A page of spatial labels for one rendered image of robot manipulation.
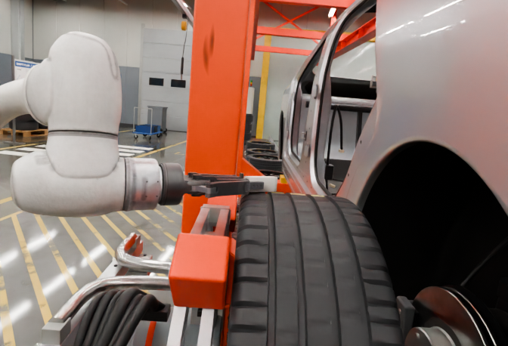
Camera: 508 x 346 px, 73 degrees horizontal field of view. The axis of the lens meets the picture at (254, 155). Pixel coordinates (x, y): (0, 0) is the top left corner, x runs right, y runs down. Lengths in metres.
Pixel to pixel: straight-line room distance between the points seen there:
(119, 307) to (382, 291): 0.38
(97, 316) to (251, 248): 0.25
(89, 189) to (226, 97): 0.60
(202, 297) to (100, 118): 0.30
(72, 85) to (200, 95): 0.55
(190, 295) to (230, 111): 0.67
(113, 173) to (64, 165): 0.07
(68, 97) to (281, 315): 0.43
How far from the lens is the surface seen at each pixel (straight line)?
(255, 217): 0.59
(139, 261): 0.79
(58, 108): 0.59
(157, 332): 0.77
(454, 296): 0.84
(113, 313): 0.59
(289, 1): 6.84
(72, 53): 0.60
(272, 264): 0.53
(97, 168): 0.57
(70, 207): 0.58
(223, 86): 1.07
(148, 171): 0.59
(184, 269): 0.48
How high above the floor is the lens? 1.35
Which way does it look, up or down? 8 degrees down
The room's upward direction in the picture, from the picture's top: 5 degrees clockwise
